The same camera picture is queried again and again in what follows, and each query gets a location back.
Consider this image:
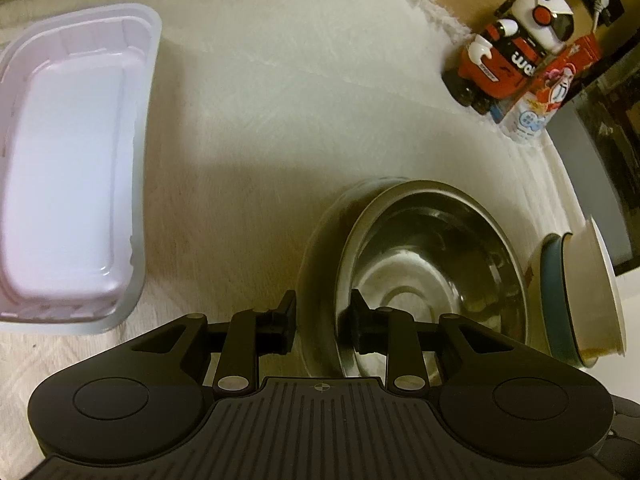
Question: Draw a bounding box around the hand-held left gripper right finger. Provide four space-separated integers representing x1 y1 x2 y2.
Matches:
347 289 506 393

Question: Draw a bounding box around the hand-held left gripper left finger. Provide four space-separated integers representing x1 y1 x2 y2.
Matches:
132 290 297 395

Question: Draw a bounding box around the stainless steel bowl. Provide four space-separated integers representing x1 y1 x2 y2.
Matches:
332 180 531 378

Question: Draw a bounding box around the blue ceramic bowl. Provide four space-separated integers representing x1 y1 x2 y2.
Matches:
541 232 587 367

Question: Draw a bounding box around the red rectangular foil tray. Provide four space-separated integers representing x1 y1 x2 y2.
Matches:
0 2 164 336

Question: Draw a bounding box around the white fluffy blanket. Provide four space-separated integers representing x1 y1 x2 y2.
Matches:
0 0 640 397

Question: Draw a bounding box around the red cereal bag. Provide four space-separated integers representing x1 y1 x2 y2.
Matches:
492 35 603 147

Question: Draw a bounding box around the panda robot figurine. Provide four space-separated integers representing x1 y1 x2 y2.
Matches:
442 0 576 117

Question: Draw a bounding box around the white glass-door appliance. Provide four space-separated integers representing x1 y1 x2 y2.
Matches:
550 25 640 277

